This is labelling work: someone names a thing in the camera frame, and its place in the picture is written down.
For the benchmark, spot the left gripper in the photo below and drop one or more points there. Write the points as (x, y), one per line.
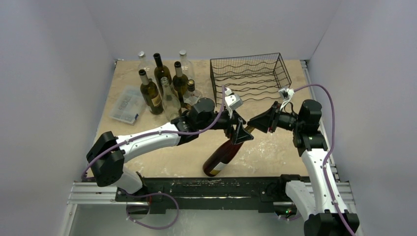
(239, 134)

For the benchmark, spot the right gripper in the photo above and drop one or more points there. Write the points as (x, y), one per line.
(275, 117)

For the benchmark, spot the red bottle gold cap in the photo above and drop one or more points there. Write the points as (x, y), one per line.
(221, 157)

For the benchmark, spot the clear slim bottle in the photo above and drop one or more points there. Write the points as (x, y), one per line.
(170, 102)

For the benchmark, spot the clear glass bottle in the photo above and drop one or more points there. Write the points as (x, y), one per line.
(186, 65)
(147, 65)

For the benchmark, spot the green bottle silver cap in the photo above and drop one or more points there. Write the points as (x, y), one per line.
(150, 93)

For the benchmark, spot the dark green wine bottle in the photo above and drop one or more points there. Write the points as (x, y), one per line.
(161, 70)

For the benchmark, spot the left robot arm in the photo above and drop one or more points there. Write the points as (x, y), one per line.
(109, 154)

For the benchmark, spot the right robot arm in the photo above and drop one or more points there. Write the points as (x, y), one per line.
(323, 210)

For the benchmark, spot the clear plastic organizer box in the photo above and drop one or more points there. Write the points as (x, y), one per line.
(128, 106)

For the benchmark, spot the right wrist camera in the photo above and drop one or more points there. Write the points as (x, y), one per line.
(286, 94)

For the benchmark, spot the black wire wine rack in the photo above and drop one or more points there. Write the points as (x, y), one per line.
(253, 78)

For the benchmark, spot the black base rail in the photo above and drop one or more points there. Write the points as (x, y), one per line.
(262, 194)

